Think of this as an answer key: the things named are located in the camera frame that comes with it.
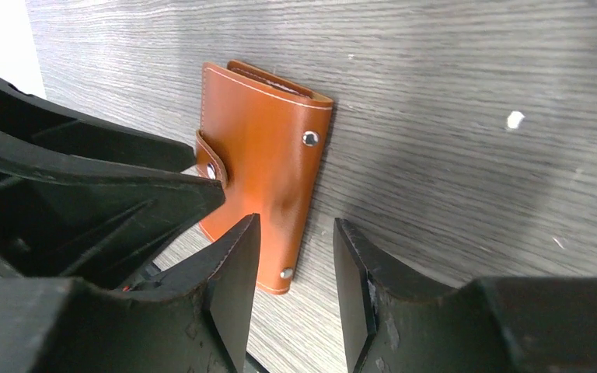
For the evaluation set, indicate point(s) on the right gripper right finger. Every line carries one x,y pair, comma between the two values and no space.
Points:
395,319

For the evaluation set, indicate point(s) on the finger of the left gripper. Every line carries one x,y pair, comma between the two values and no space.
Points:
68,216
61,129

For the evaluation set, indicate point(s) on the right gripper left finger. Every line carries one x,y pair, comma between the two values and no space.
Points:
193,317

